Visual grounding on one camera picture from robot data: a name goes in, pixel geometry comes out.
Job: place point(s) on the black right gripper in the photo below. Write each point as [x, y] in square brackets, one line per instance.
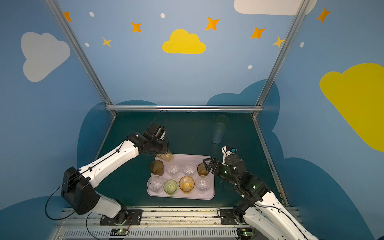
[216, 166]

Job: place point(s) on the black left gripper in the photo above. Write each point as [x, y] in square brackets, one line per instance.
[160, 147]

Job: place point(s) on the brown amber short cup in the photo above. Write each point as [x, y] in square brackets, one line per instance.
[202, 171]

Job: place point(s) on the clear faceted glass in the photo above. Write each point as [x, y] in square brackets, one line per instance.
[202, 184]
[155, 184]
[189, 169]
[173, 170]

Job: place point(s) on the tall yellow plastic cup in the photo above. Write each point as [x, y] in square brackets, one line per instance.
[167, 157]

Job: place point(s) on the dark olive cup back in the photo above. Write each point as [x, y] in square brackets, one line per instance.
[157, 168]

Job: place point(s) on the lilac plastic tray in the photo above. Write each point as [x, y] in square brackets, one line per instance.
[194, 194]

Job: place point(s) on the yellow short cup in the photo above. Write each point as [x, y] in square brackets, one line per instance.
[186, 184]

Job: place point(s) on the tall pale blue cup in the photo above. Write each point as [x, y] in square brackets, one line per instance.
[219, 130]

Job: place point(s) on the small green cup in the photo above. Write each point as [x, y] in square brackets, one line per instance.
[170, 187]

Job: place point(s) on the green tinted cup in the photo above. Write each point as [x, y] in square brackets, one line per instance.
[222, 119]

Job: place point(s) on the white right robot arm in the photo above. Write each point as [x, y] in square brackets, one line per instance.
[260, 208]

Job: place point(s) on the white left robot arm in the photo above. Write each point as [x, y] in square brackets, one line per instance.
[79, 186]

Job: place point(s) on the right green circuit board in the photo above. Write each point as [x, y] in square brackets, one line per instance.
[244, 234]

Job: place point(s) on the green circuit board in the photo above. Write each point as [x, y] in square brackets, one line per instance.
[119, 232]
[244, 234]

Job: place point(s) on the left green circuit board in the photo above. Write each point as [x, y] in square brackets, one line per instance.
[119, 232]

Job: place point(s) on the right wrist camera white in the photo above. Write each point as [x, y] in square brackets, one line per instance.
[227, 150]

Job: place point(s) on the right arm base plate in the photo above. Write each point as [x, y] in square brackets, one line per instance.
[231, 217]

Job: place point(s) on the aluminium back frame rail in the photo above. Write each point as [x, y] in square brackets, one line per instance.
[151, 108]

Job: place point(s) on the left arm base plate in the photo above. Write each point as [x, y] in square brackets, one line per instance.
[129, 217]

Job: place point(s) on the aluminium left corner post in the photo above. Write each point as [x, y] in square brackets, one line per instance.
[58, 13]

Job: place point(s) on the aluminium corner post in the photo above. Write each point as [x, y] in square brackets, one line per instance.
[58, 13]
[292, 32]

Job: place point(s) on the aluminium front rail base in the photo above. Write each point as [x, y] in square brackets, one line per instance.
[158, 223]

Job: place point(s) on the aluminium right corner post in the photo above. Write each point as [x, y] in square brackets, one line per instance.
[292, 32]

